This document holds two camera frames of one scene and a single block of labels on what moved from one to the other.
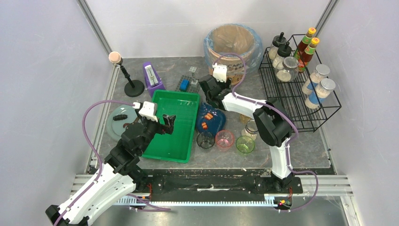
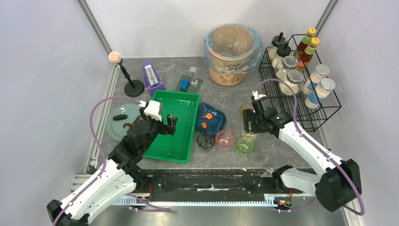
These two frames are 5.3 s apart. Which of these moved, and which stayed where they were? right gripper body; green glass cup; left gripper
Moved: right gripper body
Stayed: green glass cup; left gripper
